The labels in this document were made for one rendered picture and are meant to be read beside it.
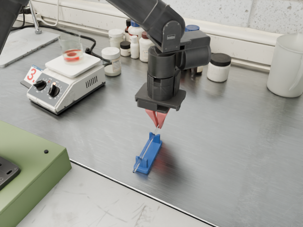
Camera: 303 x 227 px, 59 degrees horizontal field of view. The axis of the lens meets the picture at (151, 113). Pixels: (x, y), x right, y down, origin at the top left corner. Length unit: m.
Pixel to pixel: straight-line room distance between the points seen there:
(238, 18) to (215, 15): 0.08
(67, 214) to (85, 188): 0.06
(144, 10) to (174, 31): 0.07
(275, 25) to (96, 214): 0.79
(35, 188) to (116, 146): 0.20
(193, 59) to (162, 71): 0.07
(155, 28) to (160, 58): 0.07
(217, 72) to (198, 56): 0.32
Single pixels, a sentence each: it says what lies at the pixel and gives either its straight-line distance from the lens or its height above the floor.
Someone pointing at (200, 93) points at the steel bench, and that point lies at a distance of 0.82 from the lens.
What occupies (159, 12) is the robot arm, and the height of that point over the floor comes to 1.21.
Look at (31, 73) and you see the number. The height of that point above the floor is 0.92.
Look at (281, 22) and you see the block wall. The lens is 1.00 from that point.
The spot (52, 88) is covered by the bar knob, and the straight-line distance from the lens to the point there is 0.77.
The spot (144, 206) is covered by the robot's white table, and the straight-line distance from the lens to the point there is 0.54.
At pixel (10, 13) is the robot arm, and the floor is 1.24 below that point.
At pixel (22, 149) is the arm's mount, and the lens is 0.61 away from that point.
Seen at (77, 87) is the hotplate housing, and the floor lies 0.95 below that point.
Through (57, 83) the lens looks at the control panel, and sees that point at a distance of 0.79.
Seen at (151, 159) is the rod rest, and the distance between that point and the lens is 0.60.
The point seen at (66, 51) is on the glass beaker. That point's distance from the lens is 0.79.
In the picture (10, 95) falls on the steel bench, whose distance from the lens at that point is 0.91.
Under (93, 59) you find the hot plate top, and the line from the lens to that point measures 0.83.
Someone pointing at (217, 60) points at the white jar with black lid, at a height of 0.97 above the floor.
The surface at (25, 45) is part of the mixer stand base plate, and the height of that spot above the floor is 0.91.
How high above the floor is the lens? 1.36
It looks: 39 degrees down
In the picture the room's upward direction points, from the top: straight up
